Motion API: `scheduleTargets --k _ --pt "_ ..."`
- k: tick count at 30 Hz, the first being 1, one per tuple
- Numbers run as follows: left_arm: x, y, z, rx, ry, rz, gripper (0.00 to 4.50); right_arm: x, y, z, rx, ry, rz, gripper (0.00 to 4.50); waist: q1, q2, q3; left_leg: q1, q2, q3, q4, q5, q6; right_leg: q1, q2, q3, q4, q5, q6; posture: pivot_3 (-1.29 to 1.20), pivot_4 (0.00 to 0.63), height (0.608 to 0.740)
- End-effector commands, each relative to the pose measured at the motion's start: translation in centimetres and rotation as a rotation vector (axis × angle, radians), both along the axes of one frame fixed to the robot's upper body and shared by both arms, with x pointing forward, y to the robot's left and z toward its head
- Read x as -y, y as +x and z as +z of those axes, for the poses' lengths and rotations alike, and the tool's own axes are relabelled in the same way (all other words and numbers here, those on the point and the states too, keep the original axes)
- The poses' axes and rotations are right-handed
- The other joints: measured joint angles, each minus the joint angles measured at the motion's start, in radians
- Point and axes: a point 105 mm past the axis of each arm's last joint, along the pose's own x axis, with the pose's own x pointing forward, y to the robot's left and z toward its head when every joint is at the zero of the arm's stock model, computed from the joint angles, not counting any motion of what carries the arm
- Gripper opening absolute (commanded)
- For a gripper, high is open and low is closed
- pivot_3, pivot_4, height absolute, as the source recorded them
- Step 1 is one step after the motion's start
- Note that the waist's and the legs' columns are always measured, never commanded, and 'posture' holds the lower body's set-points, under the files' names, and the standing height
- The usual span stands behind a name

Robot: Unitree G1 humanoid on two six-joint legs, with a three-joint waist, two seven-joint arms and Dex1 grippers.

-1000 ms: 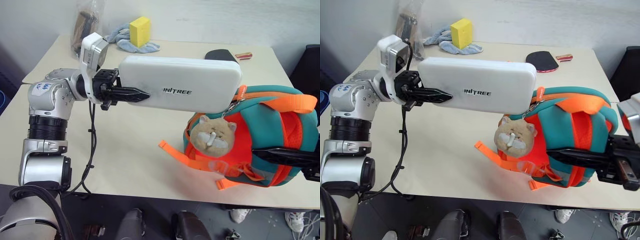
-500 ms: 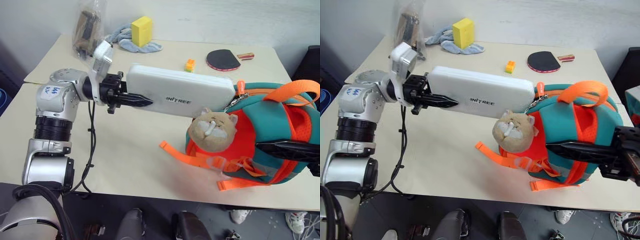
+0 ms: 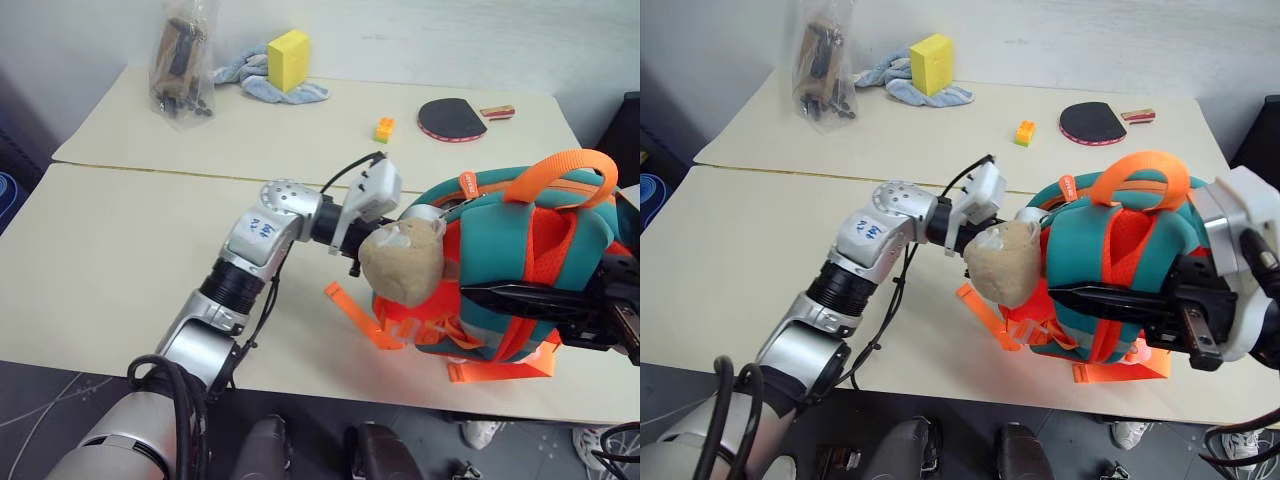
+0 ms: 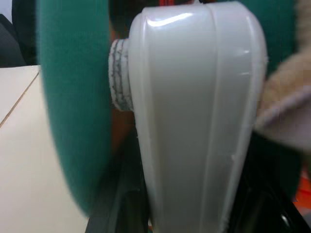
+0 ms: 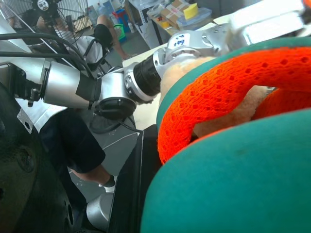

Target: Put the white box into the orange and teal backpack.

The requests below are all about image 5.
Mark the grey metal bracket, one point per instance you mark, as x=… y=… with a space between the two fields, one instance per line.
x=25 y=121

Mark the person in black shorts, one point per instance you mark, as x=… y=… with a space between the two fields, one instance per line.
x=73 y=143

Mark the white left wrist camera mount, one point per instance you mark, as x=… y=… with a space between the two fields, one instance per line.
x=264 y=26

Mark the seated person in white shirt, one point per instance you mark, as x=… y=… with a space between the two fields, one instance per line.
x=107 y=36

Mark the green plastic basket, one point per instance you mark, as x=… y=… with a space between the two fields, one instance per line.
x=119 y=31

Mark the black robot torso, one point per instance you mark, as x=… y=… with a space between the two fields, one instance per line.
x=22 y=174

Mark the yellow sponge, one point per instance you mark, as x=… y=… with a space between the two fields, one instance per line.
x=190 y=11

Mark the white plastic bag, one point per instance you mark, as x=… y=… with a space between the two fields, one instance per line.
x=155 y=9

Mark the black office chair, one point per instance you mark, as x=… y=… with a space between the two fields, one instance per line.
x=102 y=57

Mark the white metal shelf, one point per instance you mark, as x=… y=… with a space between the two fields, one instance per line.
x=138 y=19

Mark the brown cardboard box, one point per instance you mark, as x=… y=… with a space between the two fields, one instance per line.
x=173 y=11

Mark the black floor fan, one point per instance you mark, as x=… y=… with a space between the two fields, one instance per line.
x=47 y=9

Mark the clear plastic storage box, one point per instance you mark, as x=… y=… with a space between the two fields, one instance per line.
x=202 y=18

